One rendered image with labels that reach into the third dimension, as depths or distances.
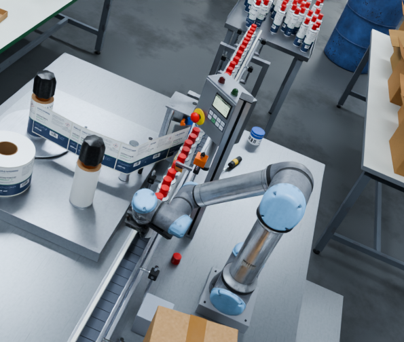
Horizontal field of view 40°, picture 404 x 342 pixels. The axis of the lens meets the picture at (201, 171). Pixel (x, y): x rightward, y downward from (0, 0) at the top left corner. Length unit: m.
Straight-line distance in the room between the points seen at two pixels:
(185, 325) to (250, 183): 0.45
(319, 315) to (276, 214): 0.80
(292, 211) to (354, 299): 2.18
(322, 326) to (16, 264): 1.13
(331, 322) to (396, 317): 1.52
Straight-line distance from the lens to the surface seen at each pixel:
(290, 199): 1.46
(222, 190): 1.70
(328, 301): 2.27
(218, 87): 1.86
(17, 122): 2.43
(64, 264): 1.99
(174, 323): 1.57
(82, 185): 2.03
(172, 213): 1.69
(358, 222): 4.16
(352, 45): 6.13
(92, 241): 2.01
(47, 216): 2.06
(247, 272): 1.68
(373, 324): 3.56
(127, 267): 1.96
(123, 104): 2.78
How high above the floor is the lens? 2.38
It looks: 38 degrees down
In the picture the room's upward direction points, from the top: 22 degrees clockwise
